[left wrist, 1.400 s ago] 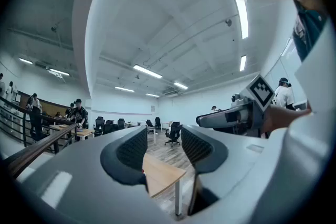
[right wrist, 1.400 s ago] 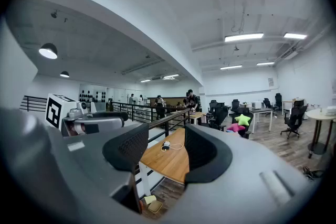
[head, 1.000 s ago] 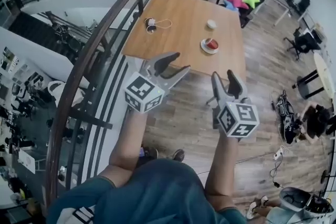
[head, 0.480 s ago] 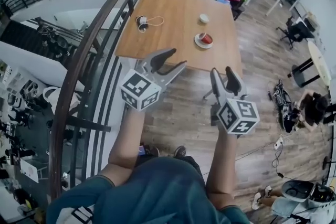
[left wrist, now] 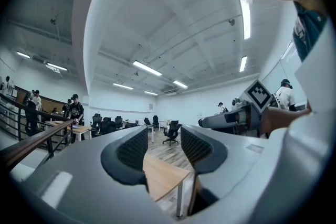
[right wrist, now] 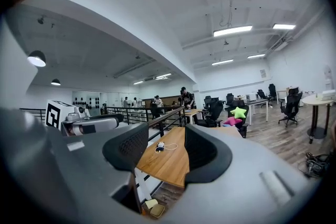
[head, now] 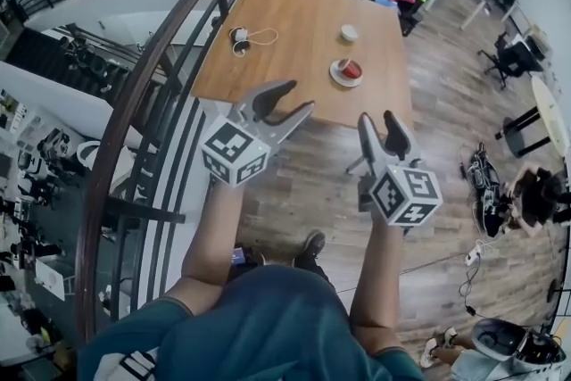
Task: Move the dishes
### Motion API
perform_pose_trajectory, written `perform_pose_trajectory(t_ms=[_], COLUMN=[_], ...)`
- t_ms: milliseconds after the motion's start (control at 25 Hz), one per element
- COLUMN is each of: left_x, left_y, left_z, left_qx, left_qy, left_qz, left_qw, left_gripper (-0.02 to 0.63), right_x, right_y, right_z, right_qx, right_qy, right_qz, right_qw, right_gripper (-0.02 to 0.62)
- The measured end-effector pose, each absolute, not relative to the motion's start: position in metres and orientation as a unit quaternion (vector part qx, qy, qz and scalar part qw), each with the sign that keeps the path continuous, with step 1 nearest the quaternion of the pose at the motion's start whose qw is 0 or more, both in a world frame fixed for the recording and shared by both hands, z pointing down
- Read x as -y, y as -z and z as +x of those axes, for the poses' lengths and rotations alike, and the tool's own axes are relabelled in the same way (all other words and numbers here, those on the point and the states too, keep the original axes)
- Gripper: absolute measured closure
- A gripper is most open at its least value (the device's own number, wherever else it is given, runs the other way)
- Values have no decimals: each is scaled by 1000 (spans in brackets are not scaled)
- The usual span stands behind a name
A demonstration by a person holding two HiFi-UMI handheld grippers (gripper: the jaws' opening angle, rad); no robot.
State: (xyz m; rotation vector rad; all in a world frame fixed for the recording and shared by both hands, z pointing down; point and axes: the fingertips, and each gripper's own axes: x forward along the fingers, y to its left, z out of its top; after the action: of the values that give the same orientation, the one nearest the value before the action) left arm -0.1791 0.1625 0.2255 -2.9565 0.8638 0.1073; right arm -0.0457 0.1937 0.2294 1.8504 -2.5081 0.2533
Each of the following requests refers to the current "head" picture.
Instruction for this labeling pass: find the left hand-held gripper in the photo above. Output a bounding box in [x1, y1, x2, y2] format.
[199, 79, 316, 189]

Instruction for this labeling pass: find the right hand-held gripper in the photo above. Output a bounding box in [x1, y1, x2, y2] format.
[357, 110, 444, 228]

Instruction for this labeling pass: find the white plate dish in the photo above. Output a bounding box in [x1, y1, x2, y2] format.
[328, 59, 364, 88]

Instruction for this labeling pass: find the red cup dish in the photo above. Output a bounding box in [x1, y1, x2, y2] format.
[336, 59, 363, 79]

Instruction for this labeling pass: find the person's right forearm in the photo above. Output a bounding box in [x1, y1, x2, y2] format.
[349, 213, 405, 354]

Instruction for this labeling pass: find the person's left forearm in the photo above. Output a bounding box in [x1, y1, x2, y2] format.
[179, 178, 244, 318]

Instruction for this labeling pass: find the person's black shoe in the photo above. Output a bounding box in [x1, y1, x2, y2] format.
[292, 229, 327, 271]

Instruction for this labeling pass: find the black office chair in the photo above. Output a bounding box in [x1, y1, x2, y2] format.
[477, 32, 544, 89]

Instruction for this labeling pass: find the round white table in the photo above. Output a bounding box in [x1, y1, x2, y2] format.
[493, 76, 571, 159]

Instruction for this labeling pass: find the brown handrail black railing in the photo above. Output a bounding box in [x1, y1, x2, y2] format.
[73, 0, 274, 344]

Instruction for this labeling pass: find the person's teal shirt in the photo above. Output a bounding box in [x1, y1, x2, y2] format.
[77, 264, 426, 381]

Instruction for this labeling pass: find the white round machine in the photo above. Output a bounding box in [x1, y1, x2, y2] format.
[471, 318, 567, 374]

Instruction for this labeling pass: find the white charger with cable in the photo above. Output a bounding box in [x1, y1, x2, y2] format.
[228, 27, 279, 57]

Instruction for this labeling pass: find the pile of cables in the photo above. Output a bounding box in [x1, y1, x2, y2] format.
[459, 141, 509, 213]

